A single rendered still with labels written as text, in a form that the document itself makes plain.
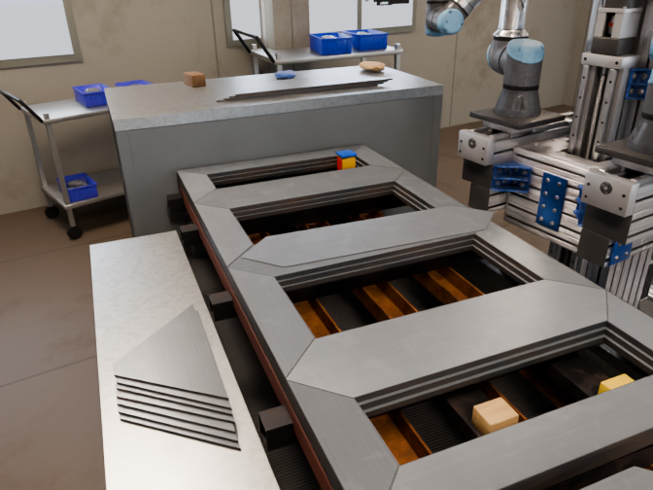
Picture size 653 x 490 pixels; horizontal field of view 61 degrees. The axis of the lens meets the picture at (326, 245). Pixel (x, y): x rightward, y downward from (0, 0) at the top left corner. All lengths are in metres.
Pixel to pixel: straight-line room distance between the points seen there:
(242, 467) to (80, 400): 1.51
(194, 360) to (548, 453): 0.68
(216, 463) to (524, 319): 0.65
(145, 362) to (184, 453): 0.24
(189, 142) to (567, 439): 1.59
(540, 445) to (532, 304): 0.40
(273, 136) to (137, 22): 2.32
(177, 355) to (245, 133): 1.12
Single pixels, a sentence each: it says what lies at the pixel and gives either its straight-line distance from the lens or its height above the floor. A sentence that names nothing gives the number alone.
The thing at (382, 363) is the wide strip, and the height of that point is 0.86.
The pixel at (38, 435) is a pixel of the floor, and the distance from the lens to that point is 2.38.
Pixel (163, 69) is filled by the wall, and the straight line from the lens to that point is 4.39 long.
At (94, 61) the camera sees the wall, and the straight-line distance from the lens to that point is 4.28.
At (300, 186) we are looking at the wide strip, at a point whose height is 0.86.
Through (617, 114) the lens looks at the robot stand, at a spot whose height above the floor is 1.09.
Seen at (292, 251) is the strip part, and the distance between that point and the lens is 1.42.
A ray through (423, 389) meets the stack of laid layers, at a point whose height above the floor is 0.83.
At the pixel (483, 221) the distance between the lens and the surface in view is 1.62.
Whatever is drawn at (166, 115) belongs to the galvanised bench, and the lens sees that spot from 2.06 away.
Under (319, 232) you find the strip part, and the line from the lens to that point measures 1.51.
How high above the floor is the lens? 1.51
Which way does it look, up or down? 27 degrees down
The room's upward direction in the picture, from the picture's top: 1 degrees counter-clockwise
